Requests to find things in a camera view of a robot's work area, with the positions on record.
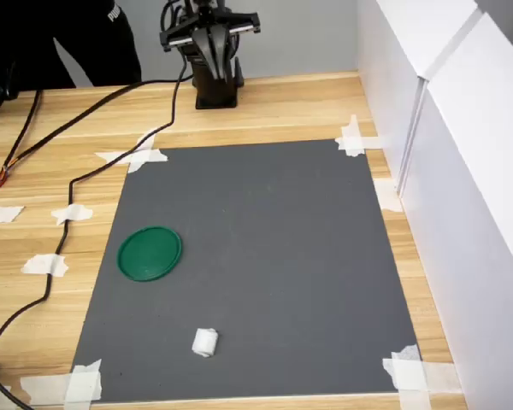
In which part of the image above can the small white plastic terminal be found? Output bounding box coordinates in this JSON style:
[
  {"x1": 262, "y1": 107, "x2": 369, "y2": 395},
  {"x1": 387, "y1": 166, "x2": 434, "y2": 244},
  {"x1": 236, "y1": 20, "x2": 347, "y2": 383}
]
[{"x1": 191, "y1": 327, "x2": 220, "y2": 359}]

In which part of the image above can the white partition panel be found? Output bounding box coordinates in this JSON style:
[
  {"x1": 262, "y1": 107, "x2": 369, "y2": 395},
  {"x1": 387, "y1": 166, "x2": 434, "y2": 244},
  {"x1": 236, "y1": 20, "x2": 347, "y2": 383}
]
[
  {"x1": 354, "y1": 0, "x2": 484, "y2": 193},
  {"x1": 399, "y1": 12, "x2": 513, "y2": 410}
]

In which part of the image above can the white tape piece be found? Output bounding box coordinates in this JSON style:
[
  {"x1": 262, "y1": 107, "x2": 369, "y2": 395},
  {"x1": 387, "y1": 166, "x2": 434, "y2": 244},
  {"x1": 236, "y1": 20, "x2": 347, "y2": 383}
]
[
  {"x1": 335, "y1": 114, "x2": 390, "y2": 158},
  {"x1": 0, "y1": 204, "x2": 26, "y2": 225},
  {"x1": 382, "y1": 344, "x2": 463, "y2": 410},
  {"x1": 19, "y1": 358, "x2": 103, "y2": 407},
  {"x1": 94, "y1": 127, "x2": 170, "y2": 174},
  {"x1": 50, "y1": 203, "x2": 94, "y2": 226},
  {"x1": 21, "y1": 253, "x2": 69, "y2": 278},
  {"x1": 374, "y1": 179, "x2": 405, "y2": 214}
]

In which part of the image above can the dark grey mat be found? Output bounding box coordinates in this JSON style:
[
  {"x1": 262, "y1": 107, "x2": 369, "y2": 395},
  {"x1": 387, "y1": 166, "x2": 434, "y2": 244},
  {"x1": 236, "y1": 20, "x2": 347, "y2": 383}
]
[{"x1": 70, "y1": 138, "x2": 423, "y2": 403}]

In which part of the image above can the black cable with coloured wires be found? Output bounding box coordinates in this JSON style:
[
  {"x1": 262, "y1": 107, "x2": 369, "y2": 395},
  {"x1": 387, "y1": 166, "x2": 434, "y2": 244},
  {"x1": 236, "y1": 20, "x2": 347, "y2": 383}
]
[{"x1": 0, "y1": 77, "x2": 196, "y2": 193}]

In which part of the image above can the thin black cable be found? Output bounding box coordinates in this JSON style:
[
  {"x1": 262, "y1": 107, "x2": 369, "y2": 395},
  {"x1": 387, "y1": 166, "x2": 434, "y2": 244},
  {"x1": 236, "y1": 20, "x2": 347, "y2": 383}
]
[{"x1": 0, "y1": 88, "x2": 43, "y2": 189}]

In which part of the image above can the long black camera cable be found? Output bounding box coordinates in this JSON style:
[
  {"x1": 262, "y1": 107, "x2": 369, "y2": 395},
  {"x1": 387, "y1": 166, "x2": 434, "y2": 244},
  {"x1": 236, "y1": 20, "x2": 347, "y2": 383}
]
[{"x1": 0, "y1": 59, "x2": 186, "y2": 358}]

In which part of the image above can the black cable by white block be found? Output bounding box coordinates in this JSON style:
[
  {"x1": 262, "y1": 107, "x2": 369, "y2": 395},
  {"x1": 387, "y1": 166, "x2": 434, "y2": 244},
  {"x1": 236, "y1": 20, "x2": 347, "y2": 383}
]
[{"x1": 0, "y1": 369, "x2": 35, "y2": 410}]

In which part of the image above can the round green lid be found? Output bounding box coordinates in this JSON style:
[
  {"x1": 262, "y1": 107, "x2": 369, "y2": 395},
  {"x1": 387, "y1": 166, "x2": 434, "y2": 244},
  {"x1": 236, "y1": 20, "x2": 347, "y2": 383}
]
[{"x1": 116, "y1": 225, "x2": 184, "y2": 282}]

